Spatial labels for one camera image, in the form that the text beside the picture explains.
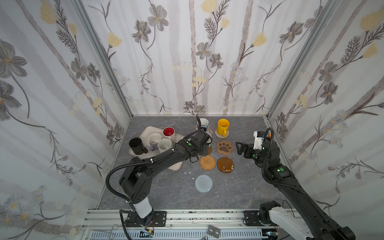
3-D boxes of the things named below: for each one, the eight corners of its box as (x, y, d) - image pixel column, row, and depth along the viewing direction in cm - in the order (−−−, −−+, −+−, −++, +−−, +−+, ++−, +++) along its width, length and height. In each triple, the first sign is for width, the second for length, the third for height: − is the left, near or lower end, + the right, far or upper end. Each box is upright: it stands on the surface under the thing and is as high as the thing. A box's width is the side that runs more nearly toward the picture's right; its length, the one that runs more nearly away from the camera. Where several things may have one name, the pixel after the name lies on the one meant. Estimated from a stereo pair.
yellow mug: (217, 139, 109) (219, 130, 100) (216, 127, 116) (218, 118, 107) (228, 139, 109) (230, 130, 100) (226, 127, 116) (228, 118, 108)
